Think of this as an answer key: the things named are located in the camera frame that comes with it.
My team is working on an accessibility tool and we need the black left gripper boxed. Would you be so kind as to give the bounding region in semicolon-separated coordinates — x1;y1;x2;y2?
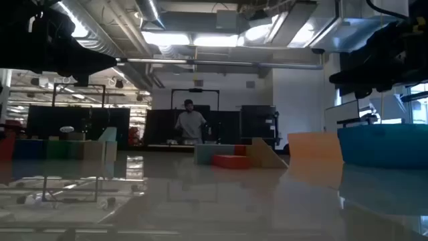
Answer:
19;6;118;77

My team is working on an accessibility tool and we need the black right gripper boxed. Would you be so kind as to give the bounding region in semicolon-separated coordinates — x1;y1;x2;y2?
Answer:
329;15;428;90

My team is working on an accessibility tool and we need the teal wooden cube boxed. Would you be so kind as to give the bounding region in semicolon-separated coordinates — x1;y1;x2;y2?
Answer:
98;127;118;143

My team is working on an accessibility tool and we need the blue wooden cube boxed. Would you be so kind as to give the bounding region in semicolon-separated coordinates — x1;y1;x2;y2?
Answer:
13;139;47;161

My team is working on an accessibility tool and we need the red wooden cube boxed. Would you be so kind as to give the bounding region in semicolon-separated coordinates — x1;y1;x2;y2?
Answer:
0;131;16;162

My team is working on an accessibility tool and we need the computer monitor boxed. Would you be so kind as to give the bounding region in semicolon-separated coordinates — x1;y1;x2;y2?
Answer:
324;99;361;133

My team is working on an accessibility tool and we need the bright window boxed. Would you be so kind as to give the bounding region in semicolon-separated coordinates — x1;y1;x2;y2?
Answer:
408;82;428;125

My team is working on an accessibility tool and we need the teal plastic bin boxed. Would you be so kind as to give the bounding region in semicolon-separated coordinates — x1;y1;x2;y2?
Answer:
336;123;428;169

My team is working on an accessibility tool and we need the ceiling light panel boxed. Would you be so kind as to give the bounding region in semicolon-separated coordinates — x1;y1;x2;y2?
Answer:
141;31;191;47
193;34;239;48

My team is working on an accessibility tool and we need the orange wooden block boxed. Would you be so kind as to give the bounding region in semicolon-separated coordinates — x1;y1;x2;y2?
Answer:
288;132;344;161

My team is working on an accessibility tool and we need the black partition panel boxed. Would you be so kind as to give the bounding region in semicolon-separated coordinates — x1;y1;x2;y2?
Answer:
26;104;131;149
144;104;241;147

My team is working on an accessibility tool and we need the red background object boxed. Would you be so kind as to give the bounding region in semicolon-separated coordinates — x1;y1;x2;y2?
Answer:
128;126;142;147

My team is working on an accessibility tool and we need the background work table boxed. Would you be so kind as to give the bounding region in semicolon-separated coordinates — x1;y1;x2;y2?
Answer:
146;143;197;149

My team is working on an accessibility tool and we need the person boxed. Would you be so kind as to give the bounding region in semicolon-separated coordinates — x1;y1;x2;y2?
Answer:
174;98;208;145

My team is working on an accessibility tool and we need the tan wooden wedge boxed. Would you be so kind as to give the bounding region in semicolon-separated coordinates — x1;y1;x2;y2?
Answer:
246;137;289;169

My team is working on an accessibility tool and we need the grey ceiling box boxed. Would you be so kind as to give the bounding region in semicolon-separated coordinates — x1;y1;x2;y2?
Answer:
215;9;240;31

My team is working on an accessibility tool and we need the red-orange flat block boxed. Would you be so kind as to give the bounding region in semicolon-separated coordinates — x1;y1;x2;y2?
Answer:
211;154;251;170

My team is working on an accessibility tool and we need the silver spiral ventilation duct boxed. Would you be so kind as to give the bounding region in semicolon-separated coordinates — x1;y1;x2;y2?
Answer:
56;0;154;91

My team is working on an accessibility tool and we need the black metal rig frame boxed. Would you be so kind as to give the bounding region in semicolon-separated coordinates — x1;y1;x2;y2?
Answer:
51;74;106;108
171;88;221;111

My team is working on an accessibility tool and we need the silver rectangular duct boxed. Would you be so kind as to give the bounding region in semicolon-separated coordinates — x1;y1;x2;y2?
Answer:
239;0;411;54

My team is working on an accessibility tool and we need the silver round duct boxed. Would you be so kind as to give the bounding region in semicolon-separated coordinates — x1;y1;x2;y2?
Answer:
135;0;167;30

